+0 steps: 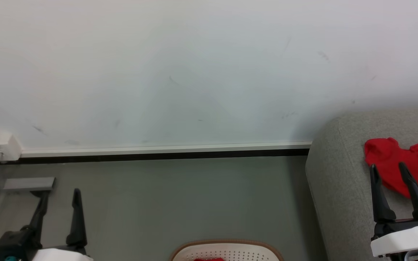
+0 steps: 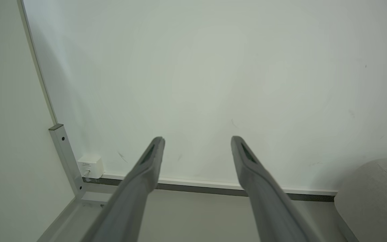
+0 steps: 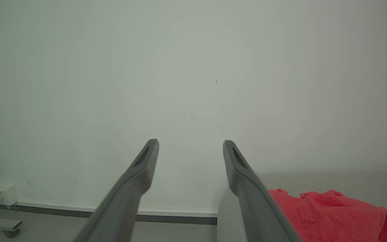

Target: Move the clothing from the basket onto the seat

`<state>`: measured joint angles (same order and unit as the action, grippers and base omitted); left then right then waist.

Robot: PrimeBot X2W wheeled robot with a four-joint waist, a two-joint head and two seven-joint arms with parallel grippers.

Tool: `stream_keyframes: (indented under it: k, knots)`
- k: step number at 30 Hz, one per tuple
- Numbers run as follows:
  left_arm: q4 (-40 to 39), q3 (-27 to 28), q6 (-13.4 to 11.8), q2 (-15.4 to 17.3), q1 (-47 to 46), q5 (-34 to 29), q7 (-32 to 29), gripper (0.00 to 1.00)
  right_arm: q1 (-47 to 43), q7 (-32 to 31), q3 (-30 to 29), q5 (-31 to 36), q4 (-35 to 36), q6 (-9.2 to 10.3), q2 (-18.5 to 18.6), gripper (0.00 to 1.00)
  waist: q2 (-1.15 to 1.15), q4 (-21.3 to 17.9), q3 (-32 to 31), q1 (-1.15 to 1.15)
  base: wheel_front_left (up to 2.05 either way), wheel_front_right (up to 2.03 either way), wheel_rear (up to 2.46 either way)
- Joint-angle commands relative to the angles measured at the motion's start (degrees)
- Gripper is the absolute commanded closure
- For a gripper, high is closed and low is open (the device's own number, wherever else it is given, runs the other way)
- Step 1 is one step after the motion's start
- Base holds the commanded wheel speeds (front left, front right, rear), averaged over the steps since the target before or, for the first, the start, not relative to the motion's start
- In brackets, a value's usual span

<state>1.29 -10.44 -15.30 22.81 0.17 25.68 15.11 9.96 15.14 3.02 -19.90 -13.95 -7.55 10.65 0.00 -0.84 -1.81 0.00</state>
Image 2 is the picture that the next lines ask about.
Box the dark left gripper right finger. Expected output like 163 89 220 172
230 135 326 242

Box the grey fabric sofa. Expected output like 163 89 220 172
334 158 387 242

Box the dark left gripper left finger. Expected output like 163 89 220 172
81 136 166 242

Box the white and black baseboard strip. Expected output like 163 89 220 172
83 173 338 202

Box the grey metal partition frame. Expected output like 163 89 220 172
36 123 87 242

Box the white wall power adapter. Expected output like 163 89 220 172
77 154 104 179

